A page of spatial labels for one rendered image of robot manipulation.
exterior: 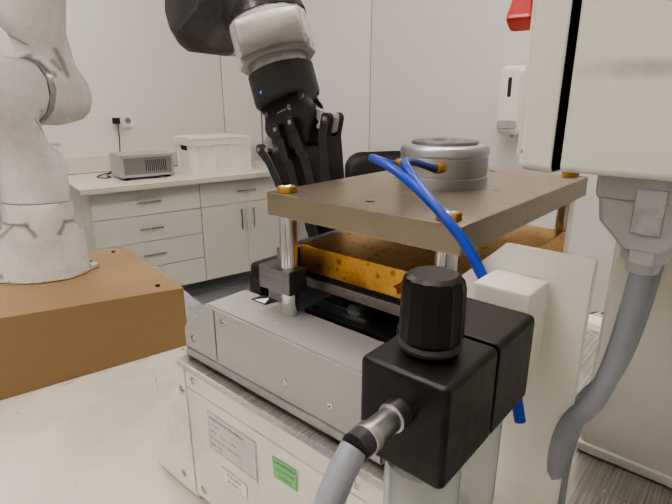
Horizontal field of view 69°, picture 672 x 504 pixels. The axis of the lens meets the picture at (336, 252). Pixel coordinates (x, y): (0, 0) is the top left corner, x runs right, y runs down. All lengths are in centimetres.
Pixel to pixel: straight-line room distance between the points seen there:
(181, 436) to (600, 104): 52
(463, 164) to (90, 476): 56
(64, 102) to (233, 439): 73
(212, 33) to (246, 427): 43
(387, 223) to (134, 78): 320
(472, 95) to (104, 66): 219
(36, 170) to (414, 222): 79
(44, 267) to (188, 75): 270
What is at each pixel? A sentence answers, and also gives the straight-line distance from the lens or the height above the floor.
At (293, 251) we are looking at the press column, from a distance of 42.
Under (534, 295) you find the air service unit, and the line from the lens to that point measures 26.
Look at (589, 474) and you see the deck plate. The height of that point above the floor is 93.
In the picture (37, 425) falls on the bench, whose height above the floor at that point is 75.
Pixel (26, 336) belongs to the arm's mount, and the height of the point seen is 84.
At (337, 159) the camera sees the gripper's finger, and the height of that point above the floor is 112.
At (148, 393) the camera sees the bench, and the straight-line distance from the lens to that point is 84.
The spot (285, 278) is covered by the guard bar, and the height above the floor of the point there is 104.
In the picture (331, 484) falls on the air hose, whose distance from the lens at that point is 18.
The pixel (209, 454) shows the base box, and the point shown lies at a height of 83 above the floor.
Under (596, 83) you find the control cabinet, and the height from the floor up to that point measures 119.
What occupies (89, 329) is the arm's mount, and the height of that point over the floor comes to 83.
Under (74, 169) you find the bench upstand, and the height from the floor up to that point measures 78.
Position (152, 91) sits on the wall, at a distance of 352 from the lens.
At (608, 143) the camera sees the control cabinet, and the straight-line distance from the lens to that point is 25.
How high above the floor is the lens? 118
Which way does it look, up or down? 17 degrees down
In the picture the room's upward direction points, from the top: straight up
